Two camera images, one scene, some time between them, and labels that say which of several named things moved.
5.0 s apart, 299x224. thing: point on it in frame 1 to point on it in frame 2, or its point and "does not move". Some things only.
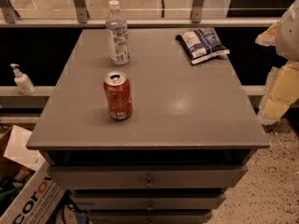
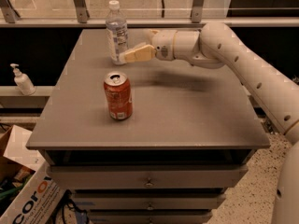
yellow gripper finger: [280, 91] to [138, 54]
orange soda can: [119, 95] does not move
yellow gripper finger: [269, 36] to [150, 35]
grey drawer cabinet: [192, 133] does not move
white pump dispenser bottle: [22, 81] does not move
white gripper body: [288, 35] to [163, 44]
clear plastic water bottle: [118, 35] does not move
